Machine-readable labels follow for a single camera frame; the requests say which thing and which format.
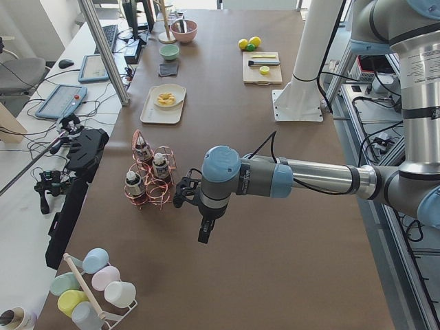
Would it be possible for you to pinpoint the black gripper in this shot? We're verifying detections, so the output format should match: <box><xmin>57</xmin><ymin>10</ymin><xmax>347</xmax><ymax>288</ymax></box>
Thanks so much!
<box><xmin>198</xmin><ymin>214</ymin><xmax>217</xmax><ymax>244</ymax></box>

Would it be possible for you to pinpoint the tea bottle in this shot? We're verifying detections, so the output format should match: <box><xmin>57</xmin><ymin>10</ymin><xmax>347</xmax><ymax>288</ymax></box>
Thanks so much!
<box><xmin>153</xmin><ymin>153</ymin><xmax>171</xmax><ymax>183</ymax></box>
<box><xmin>125</xmin><ymin>170</ymin><xmax>145</xmax><ymax>198</ymax></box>
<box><xmin>135</xmin><ymin>135</ymin><xmax>153</xmax><ymax>164</ymax></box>

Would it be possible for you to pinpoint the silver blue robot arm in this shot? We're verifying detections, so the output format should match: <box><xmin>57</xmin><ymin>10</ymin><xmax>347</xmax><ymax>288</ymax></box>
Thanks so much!
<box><xmin>195</xmin><ymin>1</ymin><xmax>439</xmax><ymax>243</ymax></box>

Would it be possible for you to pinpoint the cream rectangular tray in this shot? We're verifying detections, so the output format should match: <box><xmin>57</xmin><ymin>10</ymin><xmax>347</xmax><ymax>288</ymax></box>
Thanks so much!
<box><xmin>140</xmin><ymin>84</ymin><xmax>186</xmax><ymax>124</ymax></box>

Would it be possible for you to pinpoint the pink cup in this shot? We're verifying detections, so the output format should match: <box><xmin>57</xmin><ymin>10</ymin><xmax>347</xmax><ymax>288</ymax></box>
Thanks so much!
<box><xmin>91</xmin><ymin>265</ymin><xmax>121</xmax><ymax>292</ymax></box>

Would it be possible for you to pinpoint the white cup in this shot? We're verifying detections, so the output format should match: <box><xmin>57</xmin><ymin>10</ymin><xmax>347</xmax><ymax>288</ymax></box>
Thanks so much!
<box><xmin>104</xmin><ymin>281</ymin><xmax>136</xmax><ymax>308</ymax></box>

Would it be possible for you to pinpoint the blue cup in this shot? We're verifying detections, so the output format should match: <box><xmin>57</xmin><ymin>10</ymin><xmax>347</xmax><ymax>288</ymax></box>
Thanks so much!
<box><xmin>82</xmin><ymin>247</ymin><xmax>109</xmax><ymax>274</ymax></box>

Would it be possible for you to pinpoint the white round plate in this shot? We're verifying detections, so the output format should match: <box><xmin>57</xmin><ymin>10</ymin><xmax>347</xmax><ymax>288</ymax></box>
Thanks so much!
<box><xmin>152</xmin><ymin>88</ymin><xmax>184</xmax><ymax>108</ymax></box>

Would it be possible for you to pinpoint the black equipment case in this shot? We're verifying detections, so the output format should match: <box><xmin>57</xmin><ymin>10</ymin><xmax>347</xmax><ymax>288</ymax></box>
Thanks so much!
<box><xmin>45</xmin><ymin>129</ymin><xmax>109</xmax><ymax>270</ymax></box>

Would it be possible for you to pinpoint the dark grey folded cloth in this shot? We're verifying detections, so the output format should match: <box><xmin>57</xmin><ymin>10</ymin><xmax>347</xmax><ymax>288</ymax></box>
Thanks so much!
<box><xmin>158</xmin><ymin>63</ymin><xmax>179</xmax><ymax>77</ymax></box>

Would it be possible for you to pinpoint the half lemon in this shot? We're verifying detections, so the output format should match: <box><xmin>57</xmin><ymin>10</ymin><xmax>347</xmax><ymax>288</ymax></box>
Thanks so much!
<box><xmin>259</xmin><ymin>66</ymin><xmax>270</xmax><ymax>75</ymax></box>

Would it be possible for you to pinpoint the wooden cutting board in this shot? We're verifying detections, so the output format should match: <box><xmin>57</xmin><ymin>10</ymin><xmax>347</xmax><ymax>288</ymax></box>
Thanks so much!
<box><xmin>242</xmin><ymin>52</ymin><xmax>283</xmax><ymax>85</ymax></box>

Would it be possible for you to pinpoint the steel muddler black tip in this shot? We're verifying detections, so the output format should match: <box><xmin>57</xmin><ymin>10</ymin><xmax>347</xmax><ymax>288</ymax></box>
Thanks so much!
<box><xmin>247</xmin><ymin>60</ymin><xmax>280</xmax><ymax>67</ymax></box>

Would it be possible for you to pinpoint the green cup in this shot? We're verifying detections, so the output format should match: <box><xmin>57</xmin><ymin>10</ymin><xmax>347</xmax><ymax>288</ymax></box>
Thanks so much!
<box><xmin>49</xmin><ymin>272</ymin><xmax>80</xmax><ymax>296</ymax></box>

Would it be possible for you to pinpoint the grey cup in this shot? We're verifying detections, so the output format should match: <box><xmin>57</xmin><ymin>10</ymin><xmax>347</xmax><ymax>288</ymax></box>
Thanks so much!
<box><xmin>71</xmin><ymin>301</ymin><xmax>104</xmax><ymax>330</ymax></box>

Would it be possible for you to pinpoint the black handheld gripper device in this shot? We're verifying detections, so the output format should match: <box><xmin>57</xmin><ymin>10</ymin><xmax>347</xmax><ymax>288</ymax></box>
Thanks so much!
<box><xmin>34</xmin><ymin>170</ymin><xmax>74</xmax><ymax>215</ymax></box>

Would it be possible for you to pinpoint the yellow plastic knife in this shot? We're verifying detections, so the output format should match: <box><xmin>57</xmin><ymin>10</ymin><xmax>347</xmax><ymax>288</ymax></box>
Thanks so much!
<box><xmin>251</xmin><ymin>53</ymin><xmax>277</xmax><ymax>59</ymax></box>

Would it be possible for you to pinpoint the yellow cup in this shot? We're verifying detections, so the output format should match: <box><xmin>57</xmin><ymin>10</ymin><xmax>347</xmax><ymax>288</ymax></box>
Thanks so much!
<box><xmin>57</xmin><ymin>289</ymin><xmax>89</xmax><ymax>318</ymax></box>

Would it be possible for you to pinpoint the green ceramic bowl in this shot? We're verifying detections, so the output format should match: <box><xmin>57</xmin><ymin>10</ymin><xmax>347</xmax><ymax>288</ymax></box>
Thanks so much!
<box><xmin>159</xmin><ymin>44</ymin><xmax>180</xmax><ymax>61</ymax></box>

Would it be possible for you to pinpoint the green lime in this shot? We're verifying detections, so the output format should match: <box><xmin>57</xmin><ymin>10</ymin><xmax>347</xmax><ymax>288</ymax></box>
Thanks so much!
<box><xmin>245</xmin><ymin>43</ymin><xmax>256</xmax><ymax>52</ymax></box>

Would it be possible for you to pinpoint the yellow lemon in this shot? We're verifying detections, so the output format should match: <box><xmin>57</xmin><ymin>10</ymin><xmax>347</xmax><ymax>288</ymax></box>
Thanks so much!
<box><xmin>238</xmin><ymin>38</ymin><xmax>249</xmax><ymax>50</ymax></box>
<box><xmin>249</xmin><ymin>36</ymin><xmax>261</xmax><ymax>47</ymax></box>

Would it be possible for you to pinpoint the pink bowl with ice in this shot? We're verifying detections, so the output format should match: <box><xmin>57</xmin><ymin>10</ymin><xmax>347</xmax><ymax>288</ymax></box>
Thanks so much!
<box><xmin>170</xmin><ymin>19</ymin><xmax>198</xmax><ymax>43</ymax></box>

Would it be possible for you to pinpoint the wooden mug tree stand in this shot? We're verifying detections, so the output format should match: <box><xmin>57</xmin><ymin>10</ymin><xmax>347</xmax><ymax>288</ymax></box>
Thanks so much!
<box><xmin>154</xmin><ymin>0</ymin><xmax>176</xmax><ymax>44</ymax></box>

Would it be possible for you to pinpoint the blue teach pendant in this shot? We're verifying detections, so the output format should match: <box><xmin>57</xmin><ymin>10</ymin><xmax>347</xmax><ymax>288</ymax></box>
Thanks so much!
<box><xmin>78</xmin><ymin>54</ymin><xmax>109</xmax><ymax>83</ymax></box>
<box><xmin>35</xmin><ymin>84</ymin><xmax>87</xmax><ymax>120</ymax></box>

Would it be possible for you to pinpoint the metal ice scoop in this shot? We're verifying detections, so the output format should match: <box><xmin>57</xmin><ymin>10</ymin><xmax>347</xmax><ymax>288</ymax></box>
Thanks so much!
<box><xmin>172</xmin><ymin>19</ymin><xmax>188</xmax><ymax>34</ymax></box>

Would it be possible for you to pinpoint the black keyboard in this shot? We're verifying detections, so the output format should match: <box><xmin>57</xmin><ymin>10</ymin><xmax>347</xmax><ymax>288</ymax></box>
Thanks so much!
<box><xmin>102</xmin><ymin>25</ymin><xmax>118</xmax><ymax>53</ymax></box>

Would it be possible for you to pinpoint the black computer mouse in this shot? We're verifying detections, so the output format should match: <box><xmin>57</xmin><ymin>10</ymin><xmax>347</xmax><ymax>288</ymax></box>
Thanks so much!
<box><xmin>58</xmin><ymin>59</ymin><xmax>74</xmax><ymax>69</ymax></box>

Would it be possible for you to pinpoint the paper cup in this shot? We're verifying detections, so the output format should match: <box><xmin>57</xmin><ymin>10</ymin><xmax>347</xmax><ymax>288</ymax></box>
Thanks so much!
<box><xmin>1</xmin><ymin>307</ymin><xmax>37</xmax><ymax>330</ymax></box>

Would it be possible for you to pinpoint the grey office chair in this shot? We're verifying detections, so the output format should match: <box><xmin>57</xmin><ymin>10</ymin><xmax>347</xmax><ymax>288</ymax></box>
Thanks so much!
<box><xmin>1</xmin><ymin>36</ymin><xmax>50</xmax><ymax>98</ymax></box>

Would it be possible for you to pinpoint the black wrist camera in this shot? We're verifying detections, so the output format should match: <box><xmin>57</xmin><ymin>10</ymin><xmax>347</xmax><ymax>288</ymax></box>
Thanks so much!
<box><xmin>173</xmin><ymin>168</ymin><xmax>201</xmax><ymax>208</ymax></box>

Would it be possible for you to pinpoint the copper wire bottle rack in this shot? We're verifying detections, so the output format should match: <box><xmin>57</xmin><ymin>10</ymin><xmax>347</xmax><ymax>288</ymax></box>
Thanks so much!
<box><xmin>124</xmin><ymin>130</ymin><xmax>177</xmax><ymax>209</ymax></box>

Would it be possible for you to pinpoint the braided ring pastry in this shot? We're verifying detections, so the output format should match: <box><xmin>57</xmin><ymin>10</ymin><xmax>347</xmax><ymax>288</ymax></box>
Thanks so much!
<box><xmin>156</xmin><ymin>93</ymin><xmax>176</xmax><ymax>107</ymax></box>

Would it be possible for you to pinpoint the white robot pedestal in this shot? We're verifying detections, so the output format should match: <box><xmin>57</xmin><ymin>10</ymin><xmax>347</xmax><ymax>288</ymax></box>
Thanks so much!
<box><xmin>272</xmin><ymin>0</ymin><xmax>345</xmax><ymax>122</ymax></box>

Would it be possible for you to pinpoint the aluminium frame post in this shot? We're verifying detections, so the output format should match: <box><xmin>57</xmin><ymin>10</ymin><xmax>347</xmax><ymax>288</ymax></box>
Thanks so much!
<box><xmin>78</xmin><ymin>0</ymin><xmax>129</xmax><ymax>107</ymax></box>

